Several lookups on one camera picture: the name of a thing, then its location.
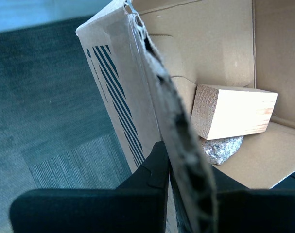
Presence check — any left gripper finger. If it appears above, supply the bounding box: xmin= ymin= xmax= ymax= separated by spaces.
xmin=211 ymin=165 xmax=295 ymax=233
xmin=10 ymin=141 xmax=169 ymax=233

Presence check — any light wooden block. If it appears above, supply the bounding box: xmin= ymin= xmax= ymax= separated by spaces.
xmin=190 ymin=83 xmax=278 ymax=141

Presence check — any pinkish speckled granite rock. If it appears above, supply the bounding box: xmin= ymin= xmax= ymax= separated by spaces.
xmin=199 ymin=135 xmax=244 ymax=166

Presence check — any brown cardboard box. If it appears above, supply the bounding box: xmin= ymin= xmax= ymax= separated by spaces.
xmin=75 ymin=0 xmax=295 ymax=233

